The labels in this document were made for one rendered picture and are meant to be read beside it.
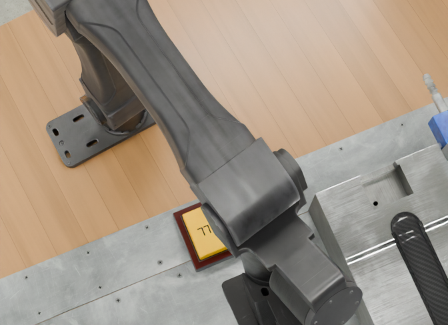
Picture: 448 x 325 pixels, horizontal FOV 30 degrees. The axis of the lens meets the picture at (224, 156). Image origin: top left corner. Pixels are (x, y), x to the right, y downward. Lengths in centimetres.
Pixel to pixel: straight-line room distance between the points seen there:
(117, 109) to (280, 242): 33
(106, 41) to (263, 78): 49
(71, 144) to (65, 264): 16
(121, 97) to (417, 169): 37
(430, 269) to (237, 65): 38
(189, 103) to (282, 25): 52
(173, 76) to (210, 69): 47
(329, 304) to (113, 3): 30
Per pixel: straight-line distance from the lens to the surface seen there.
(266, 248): 72
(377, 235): 101
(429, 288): 102
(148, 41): 69
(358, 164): 112
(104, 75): 90
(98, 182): 111
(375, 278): 100
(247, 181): 68
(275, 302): 77
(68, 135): 113
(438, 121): 105
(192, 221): 105
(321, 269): 70
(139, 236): 109
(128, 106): 98
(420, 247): 102
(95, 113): 100
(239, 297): 84
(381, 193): 105
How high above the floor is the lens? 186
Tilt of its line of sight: 74 degrees down
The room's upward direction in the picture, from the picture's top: straight up
